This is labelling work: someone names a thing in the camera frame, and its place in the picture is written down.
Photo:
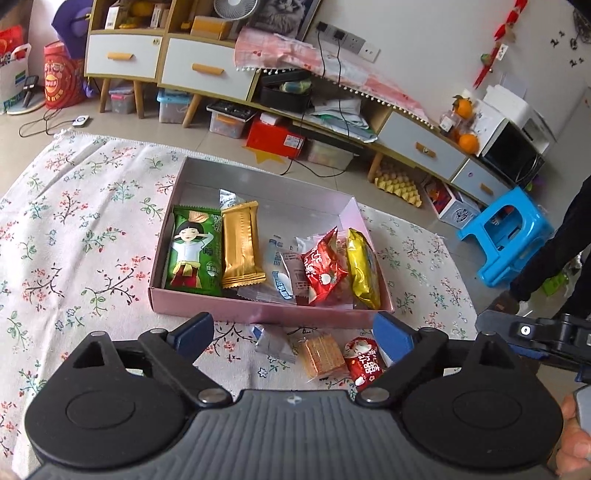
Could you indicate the pink cloth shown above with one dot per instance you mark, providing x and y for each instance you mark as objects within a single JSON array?
[{"x": 277, "y": 46}]

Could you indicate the black box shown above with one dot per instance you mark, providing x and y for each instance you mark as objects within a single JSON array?
[{"x": 281, "y": 99}]

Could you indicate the red white snack packet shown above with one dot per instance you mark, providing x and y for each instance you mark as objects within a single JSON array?
[{"x": 323, "y": 272}]

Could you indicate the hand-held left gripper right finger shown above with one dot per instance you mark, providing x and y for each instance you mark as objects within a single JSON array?
[{"x": 392, "y": 330}]

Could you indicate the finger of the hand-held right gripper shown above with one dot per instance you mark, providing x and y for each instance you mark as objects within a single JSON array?
[{"x": 524, "y": 330}]

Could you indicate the clear storage bin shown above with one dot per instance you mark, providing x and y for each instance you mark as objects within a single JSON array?
[{"x": 122, "y": 101}]

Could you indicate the orange cracker packet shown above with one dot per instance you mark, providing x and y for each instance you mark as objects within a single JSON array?
[{"x": 321, "y": 357}]

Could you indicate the white drawer wooden cabinet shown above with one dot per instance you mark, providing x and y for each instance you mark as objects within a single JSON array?
[
  {"x": 124, "y": 55},
  {"x": 207, "y": 69}
]

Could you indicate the floral tablecloth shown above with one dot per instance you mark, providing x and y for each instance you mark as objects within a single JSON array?
[{"x": 92, "y": 230}]

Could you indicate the blue plastic stool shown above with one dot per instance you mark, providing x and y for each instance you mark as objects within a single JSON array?
[{"x": 521, "y": 203}]

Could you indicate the white wall socket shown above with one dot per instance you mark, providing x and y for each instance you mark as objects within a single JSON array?
[
  {"x": 371, "y": 51},
  {"x": 330, "y": 32},
  {"x": 354, "y": 42}
]

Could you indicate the small red snack packet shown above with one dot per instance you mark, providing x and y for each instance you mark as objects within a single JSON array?
[{"x": 362, "y": 362}]

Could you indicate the green cartoon snack packet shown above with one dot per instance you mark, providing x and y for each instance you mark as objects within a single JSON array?
[{"x": 191, "y": 249}]

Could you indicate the blue white snack packet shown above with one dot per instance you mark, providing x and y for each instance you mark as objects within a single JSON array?
[{"x": 272, "y": 344}]

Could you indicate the person's right hand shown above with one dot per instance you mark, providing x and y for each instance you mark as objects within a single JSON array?
[{"x": 575, "y": 445}]

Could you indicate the orange fruit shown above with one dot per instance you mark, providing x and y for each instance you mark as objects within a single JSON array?
[
  {"x": 470, "y": 143},
  {"x": 463, "y": 108}
]

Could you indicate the clear bin with black lid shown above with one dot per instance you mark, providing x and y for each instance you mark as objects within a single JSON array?
[{"x": 231, "y": 122}]

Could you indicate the person's dark clothed leg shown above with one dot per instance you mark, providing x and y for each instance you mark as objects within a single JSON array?
[{"x": 554, "y": 254}]

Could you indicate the blue lid storage bin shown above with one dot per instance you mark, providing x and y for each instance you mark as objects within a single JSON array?
[{"x": 175, "y": 108}]

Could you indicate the red round bag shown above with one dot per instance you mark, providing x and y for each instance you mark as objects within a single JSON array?
[{"x": 60, "y": 78}]

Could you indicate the red hanging ornament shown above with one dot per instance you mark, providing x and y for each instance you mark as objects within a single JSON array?
[{"x": 496, "y": 37}]

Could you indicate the clear white snack packet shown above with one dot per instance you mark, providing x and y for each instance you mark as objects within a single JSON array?
[{"x": 231, "y": 201}]

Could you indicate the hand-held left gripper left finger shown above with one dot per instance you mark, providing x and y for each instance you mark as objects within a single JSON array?
[{"x": 194, "y": 334}]

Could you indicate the black phone stand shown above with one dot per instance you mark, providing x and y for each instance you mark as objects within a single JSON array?
[{"x": 30, "y": 90}]

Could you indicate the black microwave oven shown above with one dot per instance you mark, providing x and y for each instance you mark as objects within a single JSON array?
[{"x": 512, "y": 152}]

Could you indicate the red cardboard box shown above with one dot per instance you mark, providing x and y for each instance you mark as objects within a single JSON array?
[{"x": 272, "y": 138}]

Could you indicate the gold snack packet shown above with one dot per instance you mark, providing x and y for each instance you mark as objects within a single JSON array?
[{"x": 242, "y": 244}]

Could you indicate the purple bag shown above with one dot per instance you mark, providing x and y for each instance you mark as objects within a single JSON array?
[{"x": 69, "y": 23}]

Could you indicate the stack of papers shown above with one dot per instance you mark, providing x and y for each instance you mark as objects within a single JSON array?
[{"x": 341, "y": 117}]

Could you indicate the white red shopping bag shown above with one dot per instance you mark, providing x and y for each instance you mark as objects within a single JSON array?
[{"x": 9, "y": 83}]

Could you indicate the pink cardboard box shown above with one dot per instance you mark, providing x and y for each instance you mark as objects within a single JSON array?
[{"x": 231, "y": 309}]

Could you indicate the brown cardboard box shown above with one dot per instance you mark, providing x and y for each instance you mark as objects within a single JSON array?
[{"x": 210, "y": 27}]

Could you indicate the white desk fan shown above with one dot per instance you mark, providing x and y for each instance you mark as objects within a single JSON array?
[{"x": 235, "y": 9}]

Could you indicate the framed cat picture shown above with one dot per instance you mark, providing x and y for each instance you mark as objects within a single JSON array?
[{"x": 286, "y": 16}]

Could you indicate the white round device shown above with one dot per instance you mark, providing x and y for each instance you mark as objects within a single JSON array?
[{"x": 81, "y": 121}]

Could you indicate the yellow egg tray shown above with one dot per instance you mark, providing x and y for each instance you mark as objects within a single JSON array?
[{"x": 397, "y": 187}]

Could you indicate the cream bread roll packet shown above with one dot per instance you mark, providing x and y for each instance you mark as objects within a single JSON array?
[{"x": 281, "y": 277}]

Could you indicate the white cardboard box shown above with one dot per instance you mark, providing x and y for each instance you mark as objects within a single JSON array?
[{"x": 521, "y": 117}]

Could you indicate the yellow snack packet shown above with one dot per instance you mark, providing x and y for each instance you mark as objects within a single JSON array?
[{"x": 362, "y": 267}]

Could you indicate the white printed storage box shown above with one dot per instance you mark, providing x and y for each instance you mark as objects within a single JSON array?
[{"x": 457, "y": 210}]

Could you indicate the low wooden media cabinet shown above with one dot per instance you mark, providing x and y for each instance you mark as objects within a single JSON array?
[{"x": 415, "y": 145}]

